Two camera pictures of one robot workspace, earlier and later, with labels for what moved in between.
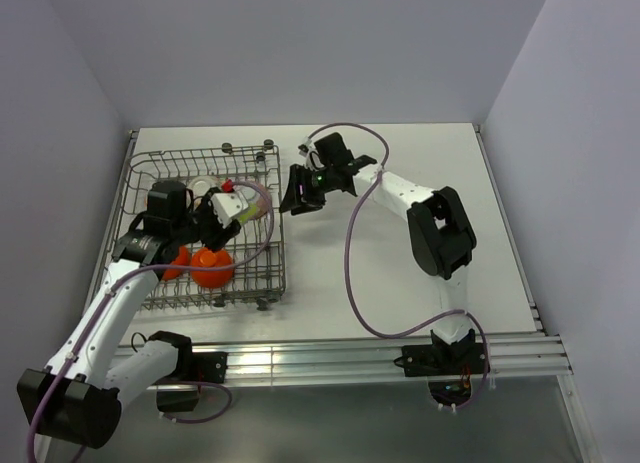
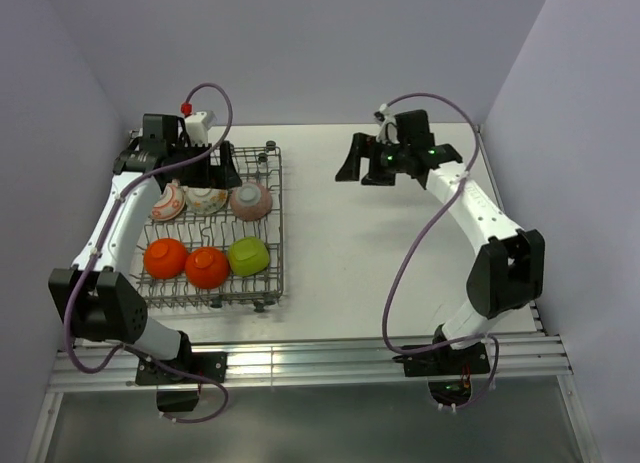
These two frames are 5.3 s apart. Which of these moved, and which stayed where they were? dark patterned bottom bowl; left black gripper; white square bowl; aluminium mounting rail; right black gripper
Moved: left black gripper; right black gripper; white square bowl
Stayed: aluminium mounting rail; dark patterned bottom bowl
